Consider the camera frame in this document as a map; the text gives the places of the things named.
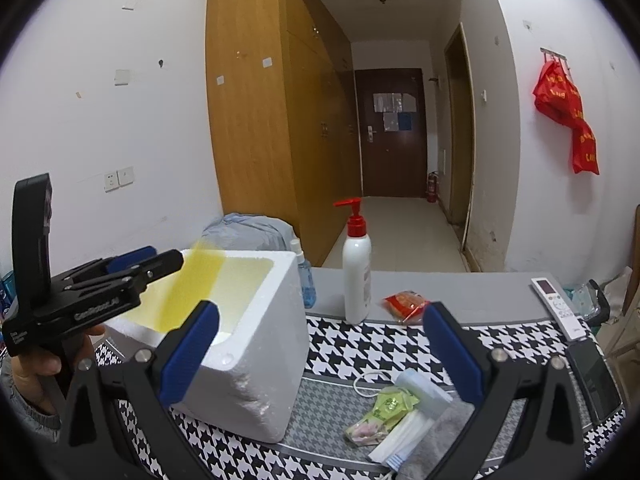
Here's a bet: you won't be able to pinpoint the white wall switch plate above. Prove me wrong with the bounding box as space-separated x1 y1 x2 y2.
114 68 131 87

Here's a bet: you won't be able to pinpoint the wall socket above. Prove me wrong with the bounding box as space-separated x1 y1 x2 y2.
104 166 134 193

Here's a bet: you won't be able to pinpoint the blue box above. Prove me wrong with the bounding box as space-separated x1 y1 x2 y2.
0 272 16 318

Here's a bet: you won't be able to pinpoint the red plastic bags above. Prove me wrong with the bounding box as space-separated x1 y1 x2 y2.
533 53 600 174

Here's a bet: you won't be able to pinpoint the wall hook rack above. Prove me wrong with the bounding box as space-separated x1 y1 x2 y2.
539 47 570 70

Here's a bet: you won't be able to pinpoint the red fire extinguisher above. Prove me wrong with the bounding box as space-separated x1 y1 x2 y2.
426 171 439 203

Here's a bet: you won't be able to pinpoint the wooden wardrobe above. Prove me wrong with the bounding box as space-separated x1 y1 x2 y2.
205 0 360 266

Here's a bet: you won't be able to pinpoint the blue face mask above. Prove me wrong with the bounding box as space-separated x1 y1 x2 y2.
394 370 452 420

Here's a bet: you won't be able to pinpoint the houndstooth table mat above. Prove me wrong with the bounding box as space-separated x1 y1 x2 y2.
119 315 626 479

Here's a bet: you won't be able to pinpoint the red snack packet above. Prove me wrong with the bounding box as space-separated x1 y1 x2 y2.
384 290 431 324

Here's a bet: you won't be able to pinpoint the person's left hand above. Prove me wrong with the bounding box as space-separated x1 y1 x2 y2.
11 325 105 415

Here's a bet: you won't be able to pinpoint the grey towel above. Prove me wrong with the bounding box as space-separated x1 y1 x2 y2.
396 401 474 480

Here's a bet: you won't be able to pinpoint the yellow cloth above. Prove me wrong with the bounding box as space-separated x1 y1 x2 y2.
120 242 273 336

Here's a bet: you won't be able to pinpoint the black smartphone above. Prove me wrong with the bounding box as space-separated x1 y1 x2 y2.
566 339 623 425

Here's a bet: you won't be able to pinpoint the wooden side door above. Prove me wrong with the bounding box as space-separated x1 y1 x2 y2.
445 24 475 252

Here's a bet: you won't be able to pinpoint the white remote control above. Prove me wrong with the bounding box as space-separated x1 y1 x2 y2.
532 278 587 342

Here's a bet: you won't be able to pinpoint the dark brown entrance door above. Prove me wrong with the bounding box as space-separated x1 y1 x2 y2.
355 68 427 198

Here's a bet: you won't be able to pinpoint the grey covered bundle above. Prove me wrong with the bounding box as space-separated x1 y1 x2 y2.
202 212 297 252

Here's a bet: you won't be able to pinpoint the pink candy packet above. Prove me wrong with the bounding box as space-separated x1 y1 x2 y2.
345 418 388 446

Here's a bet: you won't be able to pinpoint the white lotion pump bottle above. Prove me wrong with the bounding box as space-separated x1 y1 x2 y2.
334 197 372 325

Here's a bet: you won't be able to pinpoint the white face mask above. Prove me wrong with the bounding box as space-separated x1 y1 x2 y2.
368 410 435 472

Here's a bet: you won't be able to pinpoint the white foam box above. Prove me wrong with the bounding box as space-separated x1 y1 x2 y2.
103 247 312 444

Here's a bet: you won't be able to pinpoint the green tissue packet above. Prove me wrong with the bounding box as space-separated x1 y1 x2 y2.
362 387 420 431

